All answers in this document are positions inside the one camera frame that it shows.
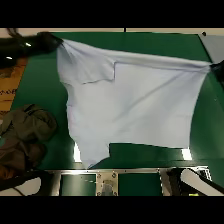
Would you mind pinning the pale lilac T-shirt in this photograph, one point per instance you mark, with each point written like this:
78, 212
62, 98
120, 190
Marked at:
140, 103

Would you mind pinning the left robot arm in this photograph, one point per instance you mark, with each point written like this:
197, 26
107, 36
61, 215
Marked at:
37, 44

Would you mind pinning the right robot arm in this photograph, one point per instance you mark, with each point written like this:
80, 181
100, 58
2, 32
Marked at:
198, 182

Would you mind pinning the olive green garment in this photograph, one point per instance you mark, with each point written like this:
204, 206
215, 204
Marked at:
30, 122

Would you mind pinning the brown garment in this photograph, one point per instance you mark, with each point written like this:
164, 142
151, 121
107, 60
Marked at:
17, 154

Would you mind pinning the silver frame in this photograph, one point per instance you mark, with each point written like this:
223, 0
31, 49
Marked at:
106, 184

